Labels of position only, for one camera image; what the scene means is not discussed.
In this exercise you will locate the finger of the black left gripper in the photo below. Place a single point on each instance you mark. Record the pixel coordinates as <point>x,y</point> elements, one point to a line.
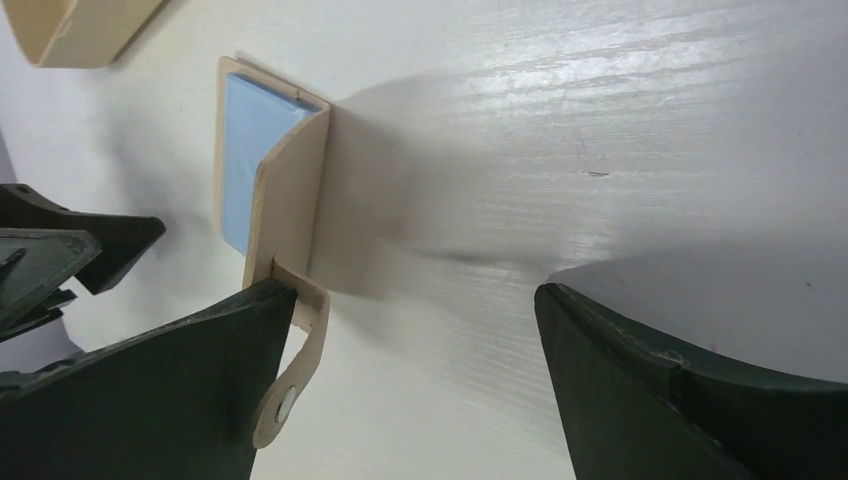
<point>123,238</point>
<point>35,263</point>

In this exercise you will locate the light blue card sleeves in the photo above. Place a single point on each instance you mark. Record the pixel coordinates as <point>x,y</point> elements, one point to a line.
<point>255,118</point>

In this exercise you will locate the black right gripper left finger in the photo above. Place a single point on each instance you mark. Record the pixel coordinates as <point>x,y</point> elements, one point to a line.
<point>176,402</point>

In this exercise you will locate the beige oval plastic tray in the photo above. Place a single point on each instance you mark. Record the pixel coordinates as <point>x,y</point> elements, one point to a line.
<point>83,34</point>

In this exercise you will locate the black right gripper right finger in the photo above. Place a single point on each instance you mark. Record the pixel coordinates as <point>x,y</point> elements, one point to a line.
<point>637,403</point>

